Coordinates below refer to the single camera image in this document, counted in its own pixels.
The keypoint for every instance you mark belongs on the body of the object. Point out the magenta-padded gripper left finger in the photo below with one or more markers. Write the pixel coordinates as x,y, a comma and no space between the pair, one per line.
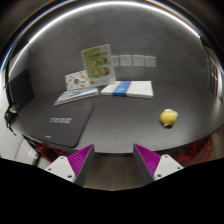
61,166

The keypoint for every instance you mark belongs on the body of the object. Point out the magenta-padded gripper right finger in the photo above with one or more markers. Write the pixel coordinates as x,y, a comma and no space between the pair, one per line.
165,166

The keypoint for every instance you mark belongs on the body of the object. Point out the yellow computer mouse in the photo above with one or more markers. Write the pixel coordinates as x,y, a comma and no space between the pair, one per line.
168,117

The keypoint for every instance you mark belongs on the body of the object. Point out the black mouse pad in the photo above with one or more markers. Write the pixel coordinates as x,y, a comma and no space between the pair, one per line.
65,125

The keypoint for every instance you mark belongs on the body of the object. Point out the grey patterned booklet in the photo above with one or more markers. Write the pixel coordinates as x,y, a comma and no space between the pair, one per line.
76,95

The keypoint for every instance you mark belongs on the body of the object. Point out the white book with blue band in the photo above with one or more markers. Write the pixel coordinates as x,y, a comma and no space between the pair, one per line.
133,89

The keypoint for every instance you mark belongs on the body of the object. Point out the black monitor screen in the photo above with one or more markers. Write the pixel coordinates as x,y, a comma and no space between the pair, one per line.
21,90

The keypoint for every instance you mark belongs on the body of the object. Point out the small white colourful card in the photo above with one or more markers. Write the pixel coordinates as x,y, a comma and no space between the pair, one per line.
75,80

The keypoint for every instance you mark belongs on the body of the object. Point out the dark framed window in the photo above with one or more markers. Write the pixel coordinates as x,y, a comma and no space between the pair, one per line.
215,75

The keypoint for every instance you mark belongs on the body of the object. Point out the green standing leaflet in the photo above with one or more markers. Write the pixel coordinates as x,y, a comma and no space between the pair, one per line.
98,65

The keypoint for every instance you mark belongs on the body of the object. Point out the white ceiling light strip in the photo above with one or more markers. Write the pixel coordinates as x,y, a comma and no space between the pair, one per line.
100,6

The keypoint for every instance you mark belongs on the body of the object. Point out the white wall socket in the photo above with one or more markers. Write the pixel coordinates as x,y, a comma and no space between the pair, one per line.
138,60
126,60
115,61
150,61

